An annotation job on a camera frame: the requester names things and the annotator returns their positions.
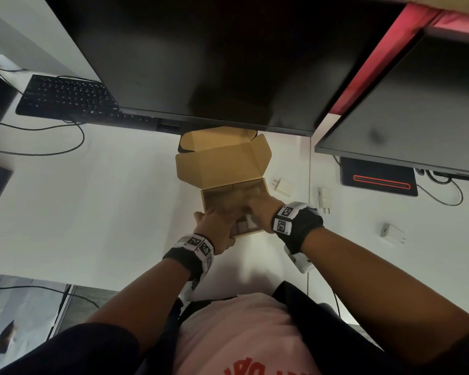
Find black keyboard cable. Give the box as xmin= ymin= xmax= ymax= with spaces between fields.
xmin=0 ymin=120 xmax=86 ymax=157

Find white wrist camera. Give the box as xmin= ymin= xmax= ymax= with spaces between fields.
xmin=178 ymin=278 xmax=201 ymax=304
xmin=284 ymin=245 xmax=317 ymax=275

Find person's right forearm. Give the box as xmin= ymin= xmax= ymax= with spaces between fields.
xmin=300 ymin=226 xmax=469 ymax=366

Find black monitor base red stripe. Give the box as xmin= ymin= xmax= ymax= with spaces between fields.
xmin=340 ymin=156 xmax=419 ymax=197

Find black keyboard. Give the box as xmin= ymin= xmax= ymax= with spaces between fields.
xmin=15 ymin=74 xmax=181 ymax=135

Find black floor cable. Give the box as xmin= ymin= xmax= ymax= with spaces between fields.
xmin=0 ymin=284 xmax=101 ymax=309

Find black jacket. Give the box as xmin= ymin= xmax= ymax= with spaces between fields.
xmin=0 ymin=280 xmax=469 ymax=375

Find black wristband with marker tags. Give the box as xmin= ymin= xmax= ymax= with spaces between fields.
xmin=163 ymin=233 xmax=216 ymax=282
xmin=272 ymin=201 xmax=324 ymax=255

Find person's right hand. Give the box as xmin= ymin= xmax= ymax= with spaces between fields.
xmin=244 ymin=195 xmax=286 ymax=234

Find person's left forearm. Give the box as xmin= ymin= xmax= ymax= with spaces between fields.
xmin=85 ymin=257 xmax=192 ymax=357

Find black monitor with thin bezel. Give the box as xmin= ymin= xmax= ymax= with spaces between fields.
xmin=314 ymin=26 xmax=469 ymax=181

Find large black monitor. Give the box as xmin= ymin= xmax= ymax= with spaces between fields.
xmin=43 ymin=0 xmax=408 ymax=137

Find black monitor cables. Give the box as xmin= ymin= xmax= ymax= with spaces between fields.
xmin=414 ymin=168 xmax=464 ymax=207

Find red partition panel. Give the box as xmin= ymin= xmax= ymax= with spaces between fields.
xmin=329 ymin=3 xmax=469 ymax=117

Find thin black cable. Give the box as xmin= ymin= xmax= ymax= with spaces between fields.
xmin=0 ymin=63 xmax=29 ymax=95

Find grey desk leg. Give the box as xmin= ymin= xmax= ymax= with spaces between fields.
xmin=48 ymin=284 xmax=77 ymax=341

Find person's left hand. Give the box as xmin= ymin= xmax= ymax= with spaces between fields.
xmin=193 ymin=209 xmax=238 ymax=256

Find brown cardboard box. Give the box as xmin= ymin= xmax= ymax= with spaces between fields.
xmin=175 ymin=127 xmax=273 ymax=237

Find pink shirt with red print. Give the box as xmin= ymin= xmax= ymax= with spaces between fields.
xmin=174 ymin=292 xmax=322 ymax=375

